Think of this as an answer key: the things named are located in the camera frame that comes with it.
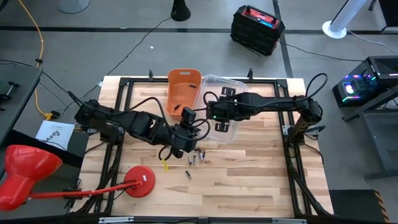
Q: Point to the grey round floor base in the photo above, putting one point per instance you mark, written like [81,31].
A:
[74,6]

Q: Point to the silver metal bracket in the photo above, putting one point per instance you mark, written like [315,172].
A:
[289,220]
[116,219]

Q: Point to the black rail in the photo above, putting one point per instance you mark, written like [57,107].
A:
[161,221]

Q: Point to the black aluminium table frame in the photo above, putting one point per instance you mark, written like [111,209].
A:
[146,81]

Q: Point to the black flat box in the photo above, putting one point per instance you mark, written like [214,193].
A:
[77,152]

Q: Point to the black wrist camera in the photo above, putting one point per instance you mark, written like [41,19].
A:
[188,117]
[212,111]

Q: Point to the black cabinet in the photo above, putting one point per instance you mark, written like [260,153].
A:
[390,12]

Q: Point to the black clamp tool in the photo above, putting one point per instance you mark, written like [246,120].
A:
[11,88]

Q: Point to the clear plastic container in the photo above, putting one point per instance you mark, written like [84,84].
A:
[239,88]

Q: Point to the red desk lamp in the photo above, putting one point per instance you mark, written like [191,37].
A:
[25,168]

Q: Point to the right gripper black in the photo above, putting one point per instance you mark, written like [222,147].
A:
[230,109]

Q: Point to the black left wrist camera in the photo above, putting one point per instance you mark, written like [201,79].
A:
[188,117]

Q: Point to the white paper manual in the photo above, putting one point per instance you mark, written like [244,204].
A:
[56,133]

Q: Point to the black box hazard stripe edge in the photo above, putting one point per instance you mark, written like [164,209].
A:
[354,205]

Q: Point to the small white tag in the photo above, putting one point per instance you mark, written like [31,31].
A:
[100,83]

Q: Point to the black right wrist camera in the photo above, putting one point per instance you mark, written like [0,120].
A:
[212,111]

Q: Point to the black table clamp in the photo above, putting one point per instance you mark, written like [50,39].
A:
[249,74]
[150,74]

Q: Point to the grey metal side table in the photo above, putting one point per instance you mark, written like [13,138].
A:
[382,146]

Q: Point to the orange plastic basket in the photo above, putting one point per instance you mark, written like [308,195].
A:
[182,93]

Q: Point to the black red tool case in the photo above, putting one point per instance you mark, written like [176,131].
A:
[255,34]

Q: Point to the dark grey desk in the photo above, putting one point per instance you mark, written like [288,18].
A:
[18,102]

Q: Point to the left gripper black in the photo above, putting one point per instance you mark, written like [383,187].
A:
[185,140]

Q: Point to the black computer tower RGB lights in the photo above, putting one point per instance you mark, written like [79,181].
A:
[382,71]

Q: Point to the white tower fan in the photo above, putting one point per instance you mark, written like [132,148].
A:
[334,30]

